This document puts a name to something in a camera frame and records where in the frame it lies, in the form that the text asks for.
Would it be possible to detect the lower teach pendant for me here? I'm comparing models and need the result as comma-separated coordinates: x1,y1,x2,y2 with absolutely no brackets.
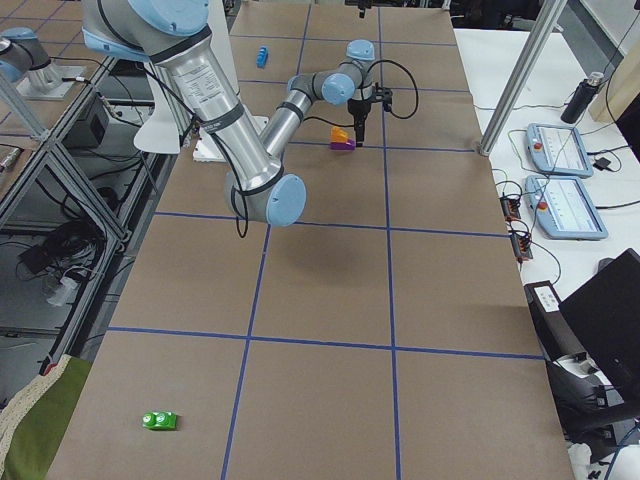
524,175,608,240

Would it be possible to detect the upper teach pendant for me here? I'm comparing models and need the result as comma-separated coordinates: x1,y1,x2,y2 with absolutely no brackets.
526,123,593,178

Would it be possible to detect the green cloth with lace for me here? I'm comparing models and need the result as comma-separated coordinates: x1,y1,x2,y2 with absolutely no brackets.
1,355,91,479

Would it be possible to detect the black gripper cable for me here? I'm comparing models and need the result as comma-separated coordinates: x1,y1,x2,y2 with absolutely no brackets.
144,59,419,239

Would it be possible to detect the teach pendant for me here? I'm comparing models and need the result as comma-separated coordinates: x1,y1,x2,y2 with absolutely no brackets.
524,175,608,240
526,123,593,178

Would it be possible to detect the orange circuit board strip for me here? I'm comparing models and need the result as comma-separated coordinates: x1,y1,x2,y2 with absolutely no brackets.
499,195,533,264

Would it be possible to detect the grey aluminium frame post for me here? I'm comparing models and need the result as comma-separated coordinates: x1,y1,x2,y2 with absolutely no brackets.
478,0,567,157

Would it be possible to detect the black water bottle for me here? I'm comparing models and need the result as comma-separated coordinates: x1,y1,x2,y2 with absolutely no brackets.
560,71,605,124

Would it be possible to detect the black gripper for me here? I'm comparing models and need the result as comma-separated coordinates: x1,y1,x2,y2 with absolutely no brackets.
348,0,393,148

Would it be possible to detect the green studded block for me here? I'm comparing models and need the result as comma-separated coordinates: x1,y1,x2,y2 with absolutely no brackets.
141,410,178,431

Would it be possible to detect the black laptop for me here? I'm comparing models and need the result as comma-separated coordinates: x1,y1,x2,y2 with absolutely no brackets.
560,248,639,400

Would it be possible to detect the purple trapezoid block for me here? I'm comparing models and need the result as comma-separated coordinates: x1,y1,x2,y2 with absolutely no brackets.
329,139,356,151

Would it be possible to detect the orange trapezoid block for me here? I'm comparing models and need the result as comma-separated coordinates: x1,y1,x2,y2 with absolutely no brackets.
330,126,350,144

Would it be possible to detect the long blue studded block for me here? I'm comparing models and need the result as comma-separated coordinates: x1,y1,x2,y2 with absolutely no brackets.
256,45,269,68

